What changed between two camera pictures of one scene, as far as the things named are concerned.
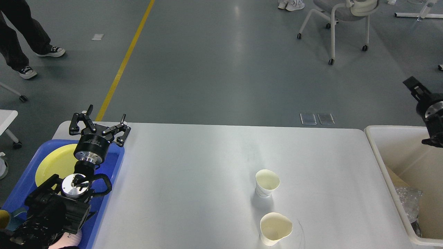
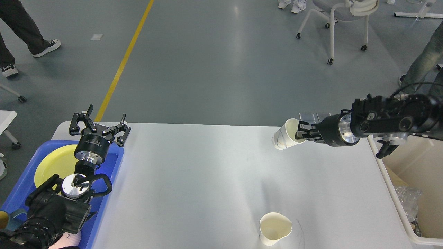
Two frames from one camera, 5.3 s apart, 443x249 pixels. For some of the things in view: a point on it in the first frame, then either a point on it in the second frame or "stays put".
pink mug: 67,239 stays put
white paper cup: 274,226 stays put
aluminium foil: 409,198 stays put
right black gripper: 426,106 to 335,130
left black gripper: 91,146 stays put
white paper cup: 266,181 to 284,137
